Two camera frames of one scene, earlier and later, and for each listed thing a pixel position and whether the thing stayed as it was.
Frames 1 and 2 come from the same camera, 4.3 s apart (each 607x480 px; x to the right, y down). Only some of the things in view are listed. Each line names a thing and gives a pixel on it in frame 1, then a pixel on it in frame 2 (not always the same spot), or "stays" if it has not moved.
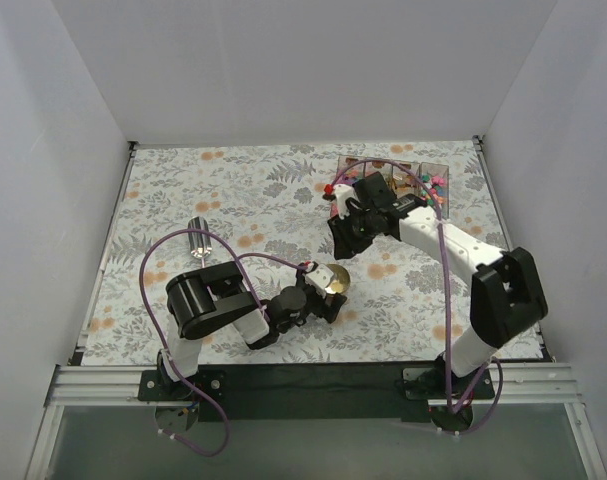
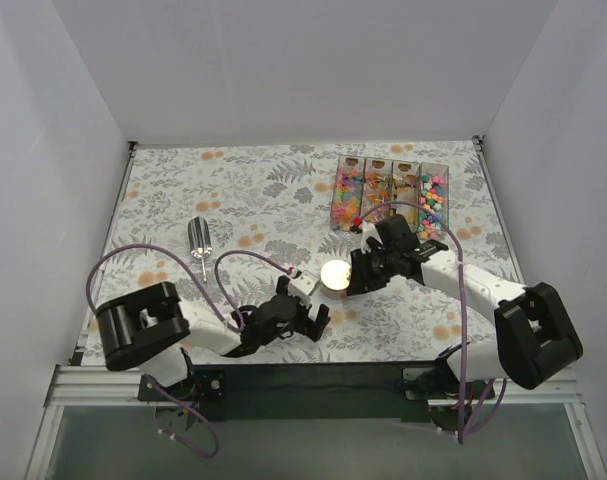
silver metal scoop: x=200 y=242 stays
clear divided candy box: x=427 y=179 stays
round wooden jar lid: x=340 y=280 stays
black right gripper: x=343 y=236 to x=365 y=269
